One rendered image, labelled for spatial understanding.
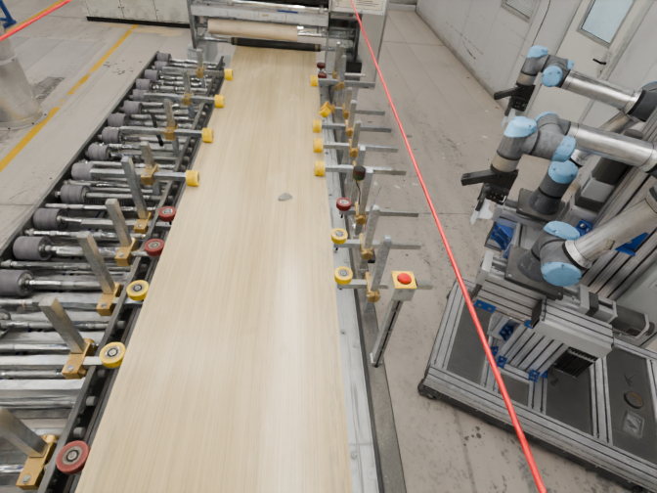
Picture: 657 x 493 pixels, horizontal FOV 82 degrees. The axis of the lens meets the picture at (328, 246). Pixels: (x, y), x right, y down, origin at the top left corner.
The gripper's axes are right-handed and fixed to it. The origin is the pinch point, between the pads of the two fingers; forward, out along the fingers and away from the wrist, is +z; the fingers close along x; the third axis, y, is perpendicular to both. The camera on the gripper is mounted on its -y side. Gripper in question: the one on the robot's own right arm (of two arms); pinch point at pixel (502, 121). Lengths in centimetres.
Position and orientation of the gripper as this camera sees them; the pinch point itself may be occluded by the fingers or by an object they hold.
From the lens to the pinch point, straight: 219.7
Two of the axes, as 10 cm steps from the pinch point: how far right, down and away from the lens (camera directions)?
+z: -0.9, 7.1, 7.0
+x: 4.3, -6.0, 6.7
